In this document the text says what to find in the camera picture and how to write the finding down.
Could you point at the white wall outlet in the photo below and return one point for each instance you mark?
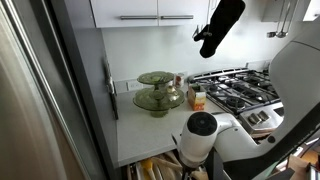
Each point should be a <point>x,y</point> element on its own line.
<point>133,85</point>

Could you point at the stainless steel refrigerator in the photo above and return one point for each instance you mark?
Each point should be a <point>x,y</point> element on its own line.
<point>44,133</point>

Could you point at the hanging metal ladle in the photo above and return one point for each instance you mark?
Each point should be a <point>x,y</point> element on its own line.
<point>285,19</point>

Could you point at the grey top drawer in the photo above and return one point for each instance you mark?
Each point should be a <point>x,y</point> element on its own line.
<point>147,170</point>

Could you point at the green glass tiered stand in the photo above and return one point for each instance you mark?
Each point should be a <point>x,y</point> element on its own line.
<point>160,97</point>

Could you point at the white cabinet door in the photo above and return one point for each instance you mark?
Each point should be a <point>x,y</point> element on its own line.
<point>182,12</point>
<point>124,13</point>

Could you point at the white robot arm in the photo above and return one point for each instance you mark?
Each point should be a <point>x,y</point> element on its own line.
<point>295,75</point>

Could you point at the white upper cabinet right door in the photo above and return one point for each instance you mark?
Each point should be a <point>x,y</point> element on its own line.
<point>182,12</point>

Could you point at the long wooden spoon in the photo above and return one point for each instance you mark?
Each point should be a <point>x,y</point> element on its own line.
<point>163,162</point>

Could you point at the white upper cabinet left door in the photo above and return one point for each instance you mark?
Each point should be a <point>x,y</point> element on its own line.
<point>124,13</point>

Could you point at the stainless gas stove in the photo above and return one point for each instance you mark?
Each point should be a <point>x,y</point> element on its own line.
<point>247,94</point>

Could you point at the red white can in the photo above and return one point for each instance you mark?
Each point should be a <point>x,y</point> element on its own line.
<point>179,80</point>

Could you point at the orange white carton box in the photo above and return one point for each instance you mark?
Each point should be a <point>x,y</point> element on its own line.
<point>196,97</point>

